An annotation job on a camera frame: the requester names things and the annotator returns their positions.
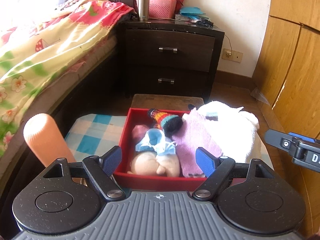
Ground white fluffy plush toy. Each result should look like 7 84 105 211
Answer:
182 101 261 163

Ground rainbow striped knitted sock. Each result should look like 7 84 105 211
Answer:
148 108 183 137

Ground red plastic storage box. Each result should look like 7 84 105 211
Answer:
114 108 205 191

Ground blue white checkered cloth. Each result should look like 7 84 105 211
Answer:
65 114 126 161

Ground pink fuzzy plush cloth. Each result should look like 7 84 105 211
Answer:
172 126 222 178

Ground cream plush ball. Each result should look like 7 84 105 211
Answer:
127 151 180 177

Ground pink yarn ball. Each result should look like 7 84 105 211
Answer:
131 125 150 144

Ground wooden wardrobe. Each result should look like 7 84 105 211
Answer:
252 0 320 235

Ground light blue white cloth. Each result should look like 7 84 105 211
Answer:
135 128 177 156

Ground orange ribbed cylinder bottle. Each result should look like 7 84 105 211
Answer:
23 113 76 167

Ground small wooden stool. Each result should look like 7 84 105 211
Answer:
131 94 204 111

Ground dark wooden nightstand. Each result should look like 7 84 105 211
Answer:
117 20 225 101

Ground floral yellow bed quilt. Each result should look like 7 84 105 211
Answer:
1 0 134 154

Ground blue paper on nightstand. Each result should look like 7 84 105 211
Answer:
180 7 209 21

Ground pink plastic basket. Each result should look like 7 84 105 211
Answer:
149 0 177 19

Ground steel thermos bottle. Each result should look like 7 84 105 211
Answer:
137 0 150 21

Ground lower drawer metal handle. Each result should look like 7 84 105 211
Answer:
158 78 175 85

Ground drawer metal handle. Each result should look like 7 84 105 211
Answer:
158 47 178 54
158 78 175 85

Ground beige wall socket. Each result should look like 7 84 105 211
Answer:
222 48 243 63

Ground upper drawer metal handle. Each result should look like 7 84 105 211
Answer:
158 47 178 54

